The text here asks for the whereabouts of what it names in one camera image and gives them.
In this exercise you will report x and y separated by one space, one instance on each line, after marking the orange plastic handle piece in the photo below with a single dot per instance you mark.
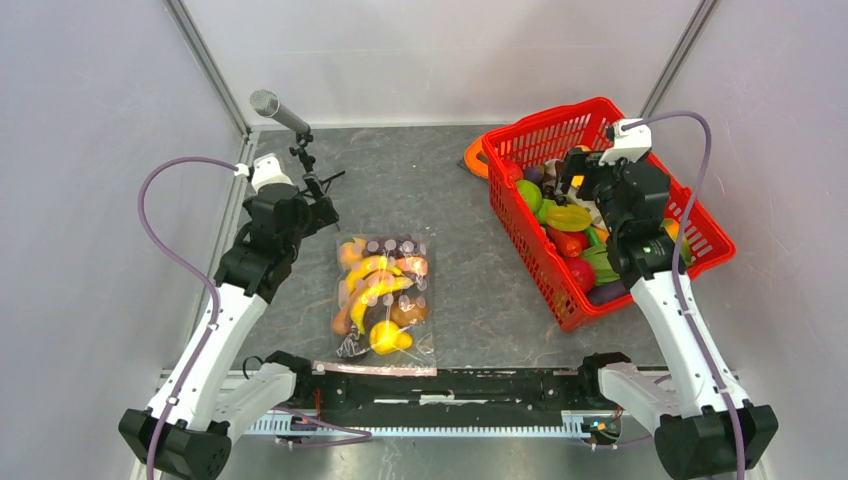
475 161

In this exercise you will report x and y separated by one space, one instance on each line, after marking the orange fruit with leaf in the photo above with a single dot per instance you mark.
351 252

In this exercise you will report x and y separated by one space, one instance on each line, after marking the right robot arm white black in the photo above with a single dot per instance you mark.
707 425

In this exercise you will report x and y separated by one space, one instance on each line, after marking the dark red grape bunch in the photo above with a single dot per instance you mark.
396 247

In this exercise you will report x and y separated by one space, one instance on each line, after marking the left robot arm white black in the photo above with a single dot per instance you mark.
188 428

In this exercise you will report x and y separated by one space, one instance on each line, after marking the green leafy vegetable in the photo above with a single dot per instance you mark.
597 257

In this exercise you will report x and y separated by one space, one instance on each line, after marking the yellow bell pepper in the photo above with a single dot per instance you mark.
387 337

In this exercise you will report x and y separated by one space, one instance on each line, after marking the mango orange green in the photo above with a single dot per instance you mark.
672 228

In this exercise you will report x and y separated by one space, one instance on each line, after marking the green apple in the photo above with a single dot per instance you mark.
530 193

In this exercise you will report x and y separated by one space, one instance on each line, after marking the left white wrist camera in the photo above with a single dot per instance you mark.
268 170

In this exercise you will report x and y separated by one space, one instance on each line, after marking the yellow star fruit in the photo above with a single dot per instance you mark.
568 218

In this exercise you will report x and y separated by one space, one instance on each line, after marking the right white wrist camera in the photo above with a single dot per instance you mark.
631 139

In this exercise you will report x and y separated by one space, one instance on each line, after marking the red strawberry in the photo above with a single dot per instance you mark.
512 171

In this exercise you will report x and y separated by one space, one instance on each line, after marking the red apple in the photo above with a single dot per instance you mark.
583 273

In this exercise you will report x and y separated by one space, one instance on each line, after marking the clear zip top bag pink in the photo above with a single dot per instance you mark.
352 354

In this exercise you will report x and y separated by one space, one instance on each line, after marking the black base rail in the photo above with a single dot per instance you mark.
522 397

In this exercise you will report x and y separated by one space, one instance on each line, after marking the purple eggplant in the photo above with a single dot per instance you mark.
606 293

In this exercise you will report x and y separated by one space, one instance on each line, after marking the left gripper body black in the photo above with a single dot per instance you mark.
312 216

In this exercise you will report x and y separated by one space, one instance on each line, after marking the papaya slice orange brown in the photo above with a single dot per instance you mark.
411 267

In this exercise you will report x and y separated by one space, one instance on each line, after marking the grey microphone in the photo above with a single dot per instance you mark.
268 105

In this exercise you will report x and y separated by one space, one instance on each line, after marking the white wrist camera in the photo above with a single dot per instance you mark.
631 139
268 170

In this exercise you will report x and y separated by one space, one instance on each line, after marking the red plastic basket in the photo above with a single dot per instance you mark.
548 134

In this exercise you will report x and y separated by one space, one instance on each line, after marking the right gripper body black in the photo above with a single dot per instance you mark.
599 176

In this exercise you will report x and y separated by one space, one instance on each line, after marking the orange carrot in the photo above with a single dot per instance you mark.
568 244

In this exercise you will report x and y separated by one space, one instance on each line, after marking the black tripod stand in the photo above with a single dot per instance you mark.
317 188

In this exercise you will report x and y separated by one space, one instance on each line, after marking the yellow banana bunch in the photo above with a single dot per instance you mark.
375 277

